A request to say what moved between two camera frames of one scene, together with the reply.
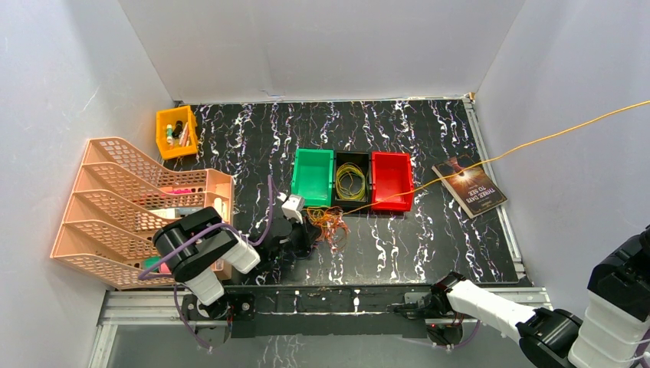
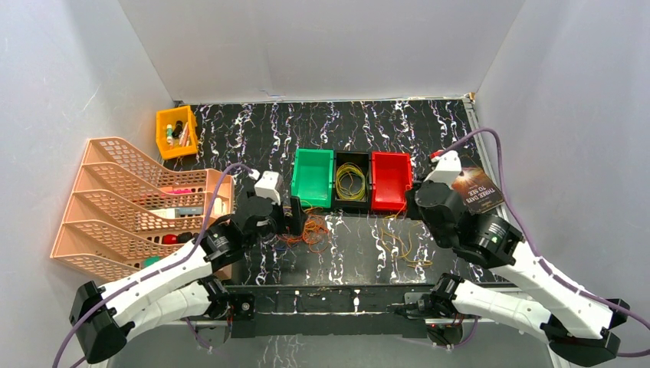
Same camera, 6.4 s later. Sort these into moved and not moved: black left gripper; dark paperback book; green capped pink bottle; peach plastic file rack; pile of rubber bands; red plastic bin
Moved: pile of rubber bands; black left gripper
Not moved: red plastic bin; green capped pink bottle; dark paperback book; peach plastic file rack
